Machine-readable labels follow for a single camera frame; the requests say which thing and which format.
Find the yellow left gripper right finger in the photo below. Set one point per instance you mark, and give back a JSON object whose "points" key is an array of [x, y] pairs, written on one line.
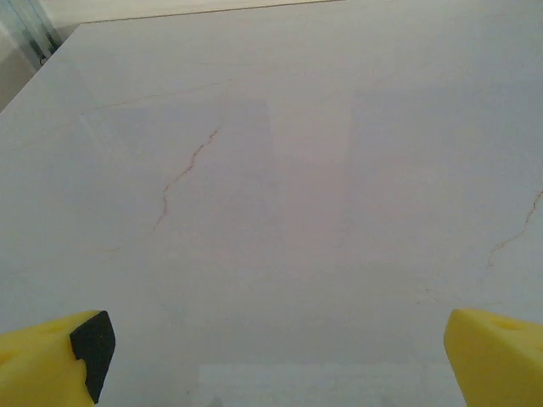
{"points": [[500, 364]]}

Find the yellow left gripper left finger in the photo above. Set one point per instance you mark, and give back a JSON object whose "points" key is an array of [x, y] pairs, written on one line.
{"points": [[34, 364]]}

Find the aluminium frame post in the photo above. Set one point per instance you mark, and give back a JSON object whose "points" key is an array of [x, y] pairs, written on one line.
{"points": [[29, 25]]}

